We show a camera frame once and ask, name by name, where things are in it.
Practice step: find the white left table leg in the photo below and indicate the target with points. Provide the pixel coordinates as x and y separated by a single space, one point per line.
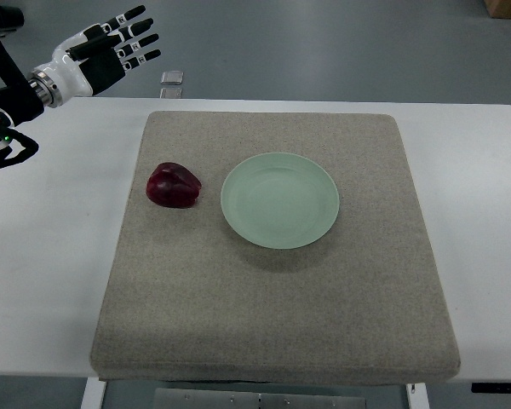
94 394

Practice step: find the lower metal floor plate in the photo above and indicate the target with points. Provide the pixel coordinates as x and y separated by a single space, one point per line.
170 93

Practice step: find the pale green round plate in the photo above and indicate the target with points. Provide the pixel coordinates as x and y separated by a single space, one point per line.
280 201

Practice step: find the black table control panel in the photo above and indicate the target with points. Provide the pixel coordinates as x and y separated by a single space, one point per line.
491 388

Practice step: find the cardboard box corner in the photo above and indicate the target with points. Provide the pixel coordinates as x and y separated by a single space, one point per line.
500 9

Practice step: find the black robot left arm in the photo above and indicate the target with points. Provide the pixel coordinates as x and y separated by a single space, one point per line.
21 100

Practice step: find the grey metal base plate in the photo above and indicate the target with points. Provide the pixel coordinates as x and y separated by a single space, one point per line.
192 398

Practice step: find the white table leg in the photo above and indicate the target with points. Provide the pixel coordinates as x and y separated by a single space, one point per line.
417 396
94 394

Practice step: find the white right table leg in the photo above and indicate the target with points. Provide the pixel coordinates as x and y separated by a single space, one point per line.
417 396

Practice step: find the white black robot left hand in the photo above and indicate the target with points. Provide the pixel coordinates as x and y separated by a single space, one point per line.
96 58

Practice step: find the dark red apple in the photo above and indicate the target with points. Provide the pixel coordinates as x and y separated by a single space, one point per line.
173 185

